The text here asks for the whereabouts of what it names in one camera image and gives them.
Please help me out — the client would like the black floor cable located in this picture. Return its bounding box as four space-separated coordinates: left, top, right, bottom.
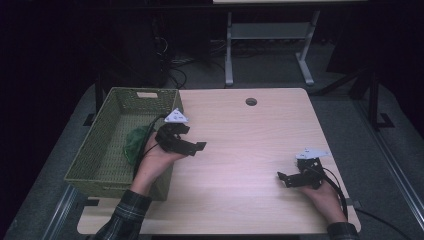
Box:
353 205 407 240

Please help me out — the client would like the black metal stand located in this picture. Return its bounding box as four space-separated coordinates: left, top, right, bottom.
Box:
313 64 396 132

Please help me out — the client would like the dark cabinet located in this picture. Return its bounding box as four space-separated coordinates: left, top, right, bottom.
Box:
96 13 170 89

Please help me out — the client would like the green woven basket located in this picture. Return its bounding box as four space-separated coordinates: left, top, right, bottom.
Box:
63 86 185 202

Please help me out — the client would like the metal floor rail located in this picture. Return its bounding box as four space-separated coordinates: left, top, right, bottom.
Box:
353 99 424 231
41 184 79 240

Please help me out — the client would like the hand-held gripper cable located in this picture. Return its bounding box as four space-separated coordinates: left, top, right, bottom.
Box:
313 165 350 222
131 114 169 181

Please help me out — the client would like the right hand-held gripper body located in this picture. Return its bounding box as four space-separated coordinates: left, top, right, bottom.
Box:
289 147 332 190

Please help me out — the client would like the left hand-held gripper cable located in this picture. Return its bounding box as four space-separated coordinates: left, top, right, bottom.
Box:
131 114 169 181

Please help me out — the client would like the person's left hand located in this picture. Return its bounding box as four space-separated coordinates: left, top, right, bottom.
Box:
130 131 186 197

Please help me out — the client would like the bundle of floor cables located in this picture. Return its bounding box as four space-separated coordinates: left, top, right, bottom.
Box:
153 34 228 90

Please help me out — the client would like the person's right hand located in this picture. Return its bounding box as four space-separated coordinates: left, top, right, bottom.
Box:
300 180 348 226

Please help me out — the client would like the grey metal table frame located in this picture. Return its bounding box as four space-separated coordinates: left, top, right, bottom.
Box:
224 9 322 88

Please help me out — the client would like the green cloth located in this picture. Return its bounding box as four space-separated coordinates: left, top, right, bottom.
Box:
122 125 154 167

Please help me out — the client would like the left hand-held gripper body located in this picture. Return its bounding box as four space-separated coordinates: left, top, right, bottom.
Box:
154 107 195 156

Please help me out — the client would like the right hand-held gripper cable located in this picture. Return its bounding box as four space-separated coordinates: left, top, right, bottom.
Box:
313 165 350 222

